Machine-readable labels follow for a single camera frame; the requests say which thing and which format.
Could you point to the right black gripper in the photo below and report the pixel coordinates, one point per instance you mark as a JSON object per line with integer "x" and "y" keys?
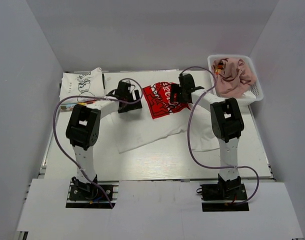
{"x": 176, "y": 89}

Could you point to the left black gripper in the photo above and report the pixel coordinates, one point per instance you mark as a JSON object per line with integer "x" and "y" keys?
{"x": 133, "y": 106}

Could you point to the white red print t-shirt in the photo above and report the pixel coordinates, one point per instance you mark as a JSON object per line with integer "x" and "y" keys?
{"x": 159, "y": 119}

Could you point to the pink t-shirt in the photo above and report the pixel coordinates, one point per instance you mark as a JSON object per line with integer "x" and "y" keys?
{"x": 234, "y": 77}

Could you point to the plain white t-shirt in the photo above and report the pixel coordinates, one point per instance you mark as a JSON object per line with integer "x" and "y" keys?
{"x": 248, "y": 95}

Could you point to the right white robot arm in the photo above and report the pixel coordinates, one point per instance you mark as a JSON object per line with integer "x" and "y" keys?
{"x": 226, "y": 122}

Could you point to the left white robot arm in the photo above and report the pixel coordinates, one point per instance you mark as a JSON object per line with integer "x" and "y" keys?
{"x": 84, "y": 125}

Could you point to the folded white cartoon t-shirt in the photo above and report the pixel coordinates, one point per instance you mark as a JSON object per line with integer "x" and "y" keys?
{"x": 88, "y": 84}

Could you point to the folded colourful cartoon t-shirt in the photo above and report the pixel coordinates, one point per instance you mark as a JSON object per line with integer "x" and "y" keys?
{"x": 70, "y": 106}

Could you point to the white plastic basket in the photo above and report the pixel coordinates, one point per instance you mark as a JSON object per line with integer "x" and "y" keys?
{"x": 256, "y": 88}

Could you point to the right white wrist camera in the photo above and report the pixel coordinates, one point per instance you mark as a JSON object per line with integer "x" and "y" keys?
{"x": 182, "y": 74}

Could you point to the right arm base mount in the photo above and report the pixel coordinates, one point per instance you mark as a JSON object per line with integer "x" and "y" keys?
{"x": 212, "y": 199}

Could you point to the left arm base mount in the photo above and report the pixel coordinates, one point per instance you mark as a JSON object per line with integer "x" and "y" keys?
{"x": 80, "y": 199}

